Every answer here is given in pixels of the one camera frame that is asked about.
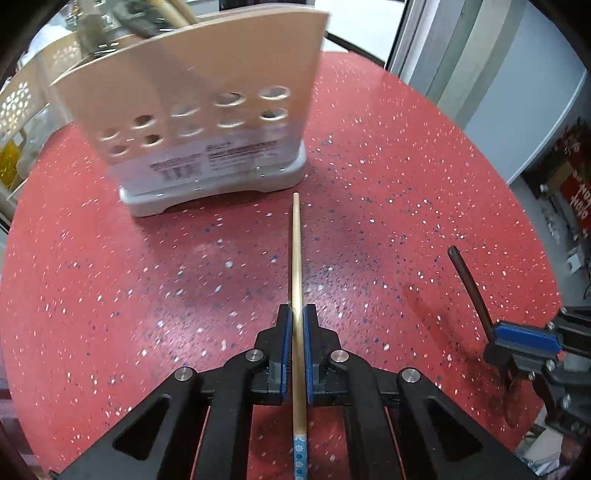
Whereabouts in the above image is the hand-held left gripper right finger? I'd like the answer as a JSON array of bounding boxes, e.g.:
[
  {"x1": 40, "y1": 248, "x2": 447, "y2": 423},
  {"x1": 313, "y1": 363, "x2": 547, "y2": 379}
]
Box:
[{"x1": 302, "y1": 302, "x2": 539, "y2": 480}]

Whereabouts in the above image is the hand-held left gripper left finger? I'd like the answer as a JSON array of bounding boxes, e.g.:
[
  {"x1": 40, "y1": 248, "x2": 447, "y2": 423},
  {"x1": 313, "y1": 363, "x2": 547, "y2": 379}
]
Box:
[{"x1": 55, "y1": 302, "x2": 293, "y2": 480}]

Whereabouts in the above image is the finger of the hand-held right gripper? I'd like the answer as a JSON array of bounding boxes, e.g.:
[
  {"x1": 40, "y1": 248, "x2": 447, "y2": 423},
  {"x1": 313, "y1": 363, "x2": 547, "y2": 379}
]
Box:
[{"x1": 483, "y1": 322, "x2": 564, "y2": 366}]

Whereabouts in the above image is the dark plastic spoon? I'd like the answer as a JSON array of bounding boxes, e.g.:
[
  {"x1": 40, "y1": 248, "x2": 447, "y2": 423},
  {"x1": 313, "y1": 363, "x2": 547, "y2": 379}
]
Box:
[
  {"x1": 448, "y1": 246, "x2": 525, "y2": 428},
  {"x1": 113, "y1": 0, "x2": 160, "y2": 38}
]

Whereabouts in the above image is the bamboo chopstick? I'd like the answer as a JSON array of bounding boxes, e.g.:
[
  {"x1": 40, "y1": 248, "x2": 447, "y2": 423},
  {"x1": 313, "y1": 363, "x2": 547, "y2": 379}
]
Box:
[
  {"x1": 168, "y1": 0, "x2": 199, "y2": 27},
  {"x1": 288, "y1": 193, "x2": 309, "y2": 480},
  {"x1": 150, "y1": 0, "x2": 175, "y2": 26}
]

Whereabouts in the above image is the beige utensil drainer holder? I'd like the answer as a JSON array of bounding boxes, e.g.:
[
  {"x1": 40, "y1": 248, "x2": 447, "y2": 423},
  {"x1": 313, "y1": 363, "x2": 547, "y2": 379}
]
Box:
[{"x1": 48, "y1": 8, "x2": 331, "y2": 217}]

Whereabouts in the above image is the red printed box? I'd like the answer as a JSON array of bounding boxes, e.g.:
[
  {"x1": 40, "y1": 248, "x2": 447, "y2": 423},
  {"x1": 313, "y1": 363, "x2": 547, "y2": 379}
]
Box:
[{"x1": 524, "y1": 117, "x2": 591, "y2": 232}]

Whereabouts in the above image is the white lattice basket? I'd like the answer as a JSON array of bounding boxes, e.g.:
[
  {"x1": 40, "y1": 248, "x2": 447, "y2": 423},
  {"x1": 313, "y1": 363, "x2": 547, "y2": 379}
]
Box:
[{"x1": 0, "y1": 32, "x2": 81, "y2": 195}]

